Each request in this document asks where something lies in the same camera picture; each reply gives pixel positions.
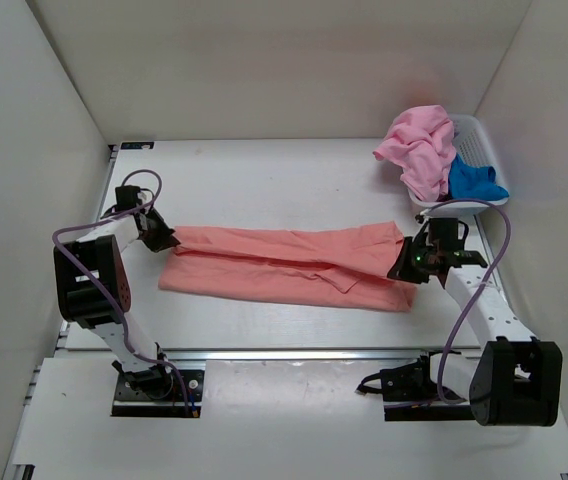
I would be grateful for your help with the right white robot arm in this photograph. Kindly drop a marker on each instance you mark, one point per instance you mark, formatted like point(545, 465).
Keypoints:
point(515, 381)

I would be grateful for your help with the light pink t shirt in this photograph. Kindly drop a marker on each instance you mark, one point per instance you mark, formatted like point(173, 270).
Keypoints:
point(420, 142)

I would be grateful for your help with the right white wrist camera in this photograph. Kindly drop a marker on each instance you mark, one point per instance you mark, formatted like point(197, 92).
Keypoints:
point(422, 216)

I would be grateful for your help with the aluminium table edge rail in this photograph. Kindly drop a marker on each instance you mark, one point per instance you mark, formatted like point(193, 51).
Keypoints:
point(297, 353)

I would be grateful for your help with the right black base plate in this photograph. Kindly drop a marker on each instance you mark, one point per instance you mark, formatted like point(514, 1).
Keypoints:
point(409, 395)

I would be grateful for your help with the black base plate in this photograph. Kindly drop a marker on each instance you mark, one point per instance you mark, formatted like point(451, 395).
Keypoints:
point(165, 402)
point(409, 395)

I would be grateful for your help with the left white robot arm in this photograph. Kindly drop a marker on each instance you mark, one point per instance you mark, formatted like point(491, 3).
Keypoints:
point(93, 290)

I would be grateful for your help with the blue t shirt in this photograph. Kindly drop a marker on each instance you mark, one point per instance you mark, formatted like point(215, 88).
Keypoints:
point(478, 183)

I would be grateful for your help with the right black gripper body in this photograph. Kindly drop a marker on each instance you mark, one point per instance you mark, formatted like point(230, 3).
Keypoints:
point(420, 255)

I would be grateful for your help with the white plastic laundry basket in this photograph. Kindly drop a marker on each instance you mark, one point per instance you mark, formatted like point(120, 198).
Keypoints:
point(475, 149)

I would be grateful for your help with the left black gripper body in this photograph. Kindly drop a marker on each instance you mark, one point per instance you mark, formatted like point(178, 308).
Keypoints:
point(157, 232)

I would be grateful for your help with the blue label sticker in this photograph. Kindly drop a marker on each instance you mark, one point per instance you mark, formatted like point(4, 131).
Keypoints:
point(146, 145)

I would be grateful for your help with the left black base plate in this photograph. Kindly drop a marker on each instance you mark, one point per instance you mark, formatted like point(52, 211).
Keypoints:
point(165, 402)

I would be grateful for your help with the salmon pink t shirt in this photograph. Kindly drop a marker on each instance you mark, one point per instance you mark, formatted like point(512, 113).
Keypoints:
point(344, 268)

